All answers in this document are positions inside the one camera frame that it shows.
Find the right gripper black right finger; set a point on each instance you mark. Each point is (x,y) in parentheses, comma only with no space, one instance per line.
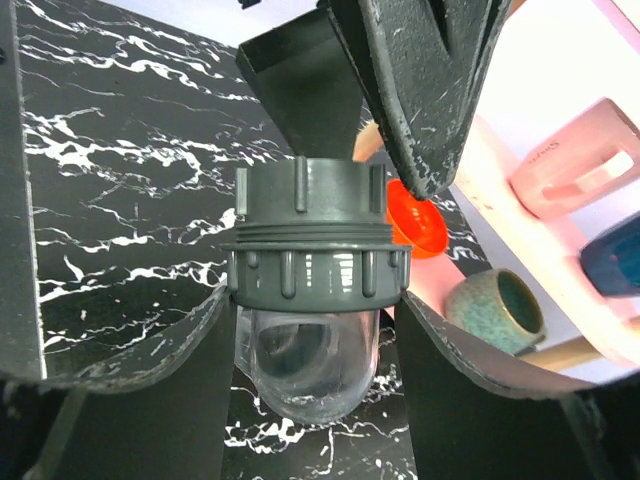
(475,412)

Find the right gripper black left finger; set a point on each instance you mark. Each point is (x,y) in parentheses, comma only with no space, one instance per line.
(158,410)

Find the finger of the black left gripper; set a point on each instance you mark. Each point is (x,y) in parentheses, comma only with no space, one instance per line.
(418,66)

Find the teal speckled cup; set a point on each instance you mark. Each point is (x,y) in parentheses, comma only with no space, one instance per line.
(497,307)

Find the orange bowl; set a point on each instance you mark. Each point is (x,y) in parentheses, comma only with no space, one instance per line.
(418,224)

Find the pink mug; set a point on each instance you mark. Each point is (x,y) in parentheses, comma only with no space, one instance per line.
(593,155)

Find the dark blue mug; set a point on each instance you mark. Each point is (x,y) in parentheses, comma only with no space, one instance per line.
(611,260)

